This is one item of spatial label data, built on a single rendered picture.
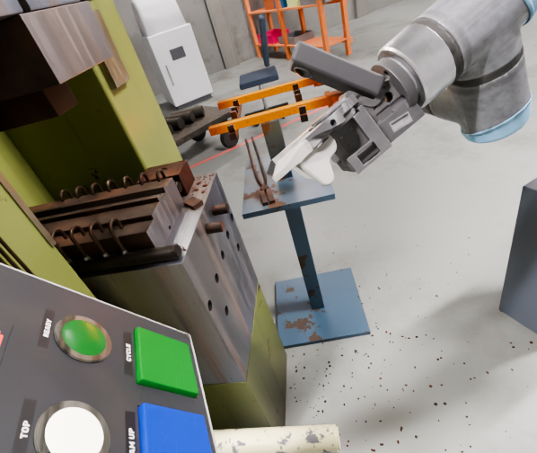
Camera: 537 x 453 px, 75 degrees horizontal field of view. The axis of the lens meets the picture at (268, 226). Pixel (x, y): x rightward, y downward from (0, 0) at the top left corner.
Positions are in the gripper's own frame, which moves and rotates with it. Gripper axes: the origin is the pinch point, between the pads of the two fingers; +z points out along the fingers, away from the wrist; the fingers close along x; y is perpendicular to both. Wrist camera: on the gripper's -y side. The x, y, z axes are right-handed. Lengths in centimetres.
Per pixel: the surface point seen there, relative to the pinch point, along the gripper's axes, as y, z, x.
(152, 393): 8.5, 22.7, -14.3
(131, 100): -37, 16, 60
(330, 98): -1, -27, 56
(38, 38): -35.2, 12.5, 10.0
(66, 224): -19, 42, 34
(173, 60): -173, 0, 486
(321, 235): 59, 0, 157
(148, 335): 4.9, 22.3, -8.1
